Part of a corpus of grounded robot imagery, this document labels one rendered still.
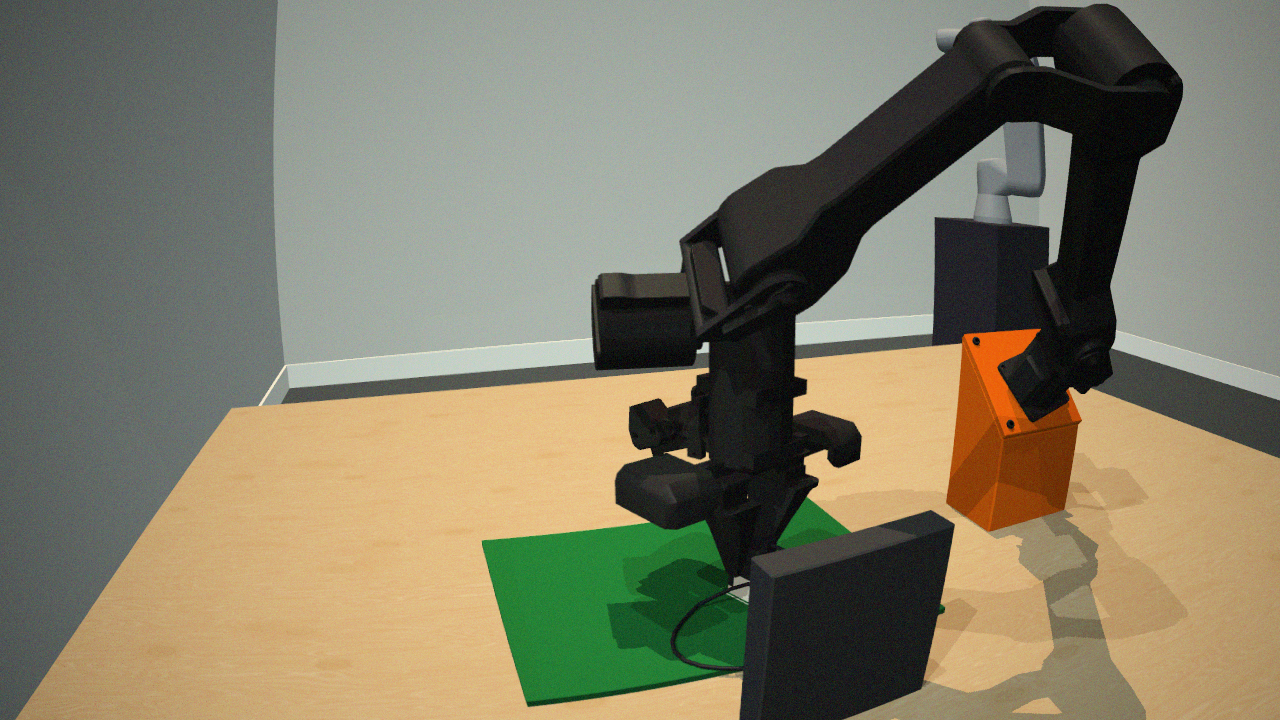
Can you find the green circuit board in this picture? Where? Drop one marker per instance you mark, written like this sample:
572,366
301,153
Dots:
590,614

